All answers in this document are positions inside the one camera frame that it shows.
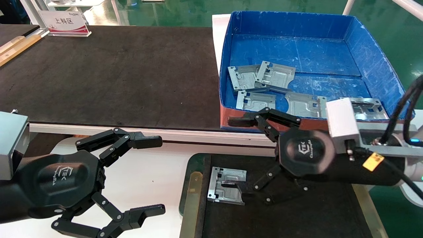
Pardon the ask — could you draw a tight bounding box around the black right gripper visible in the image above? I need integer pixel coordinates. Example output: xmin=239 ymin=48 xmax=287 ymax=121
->
xmin=221 ymin=107 xmax=409 ymax=205

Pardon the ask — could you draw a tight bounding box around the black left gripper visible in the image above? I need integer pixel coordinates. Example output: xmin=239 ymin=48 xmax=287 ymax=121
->
xmin=0 ymin=128 xmax=166 ymax=238

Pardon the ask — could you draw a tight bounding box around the silver stamped metal part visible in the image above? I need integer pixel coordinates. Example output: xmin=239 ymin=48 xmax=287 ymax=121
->
xmin=340 ymin=97 xmax=390 ymax=120
xmin=236 ymin=91 xmax=277 ymax=111
xmin=285 ymin=92 xmax=327 ymax=119
xmin=207 ymin=166 xmax=248 ymax=206
xmin=254 ymin=60 xmax=296 ymax=94
xmin=227 ymin=64 xmax=270 ymax=92

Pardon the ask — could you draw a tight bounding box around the black tray container green rim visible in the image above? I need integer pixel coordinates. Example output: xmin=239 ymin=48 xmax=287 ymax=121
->
xmin=179 ymin=153 xmax=390 ymax=238

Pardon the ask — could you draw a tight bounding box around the brass strip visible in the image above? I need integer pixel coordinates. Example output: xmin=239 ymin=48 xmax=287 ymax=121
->
xmin=180 ymin=171 xmax=204 ymax=238

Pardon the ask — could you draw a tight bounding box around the blue cardboard box red front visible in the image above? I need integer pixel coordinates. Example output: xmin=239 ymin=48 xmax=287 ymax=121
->
xmin=219 ymin=11 xmax=410 ymax=133

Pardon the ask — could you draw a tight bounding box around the large black table mat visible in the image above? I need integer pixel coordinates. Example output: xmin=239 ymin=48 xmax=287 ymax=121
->
xmin=0 ymin=26 xmax=222 ymax=130

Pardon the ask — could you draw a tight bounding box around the white sheet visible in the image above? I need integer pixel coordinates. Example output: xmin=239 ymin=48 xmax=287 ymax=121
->
xmin=211 ymin=14 xmax=232 ymax=65

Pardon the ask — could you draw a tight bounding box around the white red sign plate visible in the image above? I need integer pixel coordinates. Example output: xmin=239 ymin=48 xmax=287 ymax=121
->
xmin=37 ymin=10 xmax=92 ymax=37

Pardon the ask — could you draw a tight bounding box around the brown wooden strip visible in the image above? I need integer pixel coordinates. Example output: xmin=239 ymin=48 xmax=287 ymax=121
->
xmin=0 ymin=34 xmax=42 ymax=66

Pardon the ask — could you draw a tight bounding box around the light beige wooden strip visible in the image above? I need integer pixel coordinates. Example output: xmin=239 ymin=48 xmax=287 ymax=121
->
xmin=0 ymin=36 xmax=25 ymax=55

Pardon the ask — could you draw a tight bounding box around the white shelf board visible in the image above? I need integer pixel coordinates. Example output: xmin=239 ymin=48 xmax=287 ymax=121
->
xmin=48 ymin=0 xmax=105 ymax=7

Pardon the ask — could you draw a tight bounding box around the white table edge rail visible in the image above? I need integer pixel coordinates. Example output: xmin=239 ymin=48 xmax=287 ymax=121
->
xmin=29 ymin=123 xmax=281 ymax=147

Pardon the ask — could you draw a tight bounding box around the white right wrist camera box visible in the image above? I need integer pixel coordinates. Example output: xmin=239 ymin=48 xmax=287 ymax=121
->
xmin=326 ymin=98 xmax=361 ymax=146

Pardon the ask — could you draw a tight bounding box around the yellow cable tag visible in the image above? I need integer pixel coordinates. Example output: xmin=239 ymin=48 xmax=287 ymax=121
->
xmin=363 ymin=152 xmax=385 ymax=172

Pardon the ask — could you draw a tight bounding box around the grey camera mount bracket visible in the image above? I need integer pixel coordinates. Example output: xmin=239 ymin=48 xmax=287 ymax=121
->
xmin=355 ymin=121 xmax=423 ymax=156

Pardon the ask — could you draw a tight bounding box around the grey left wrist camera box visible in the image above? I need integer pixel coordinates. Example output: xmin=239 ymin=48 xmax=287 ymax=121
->
xmin=0 ymin=111 xmax=30 ymax=180

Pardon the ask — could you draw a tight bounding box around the white frame post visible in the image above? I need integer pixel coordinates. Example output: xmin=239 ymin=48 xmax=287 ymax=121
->
xmin=343 ymin=0 xmax=356 ymax=16

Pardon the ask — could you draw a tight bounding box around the white metal frame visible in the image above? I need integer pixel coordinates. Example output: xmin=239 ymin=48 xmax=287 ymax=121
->
xmin=20 ymin=0 xmax=50 ymax=31

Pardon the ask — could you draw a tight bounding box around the white frame tube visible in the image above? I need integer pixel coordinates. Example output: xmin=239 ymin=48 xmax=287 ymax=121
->
xmin=392 ymin=0 xmax=423 ymax=21

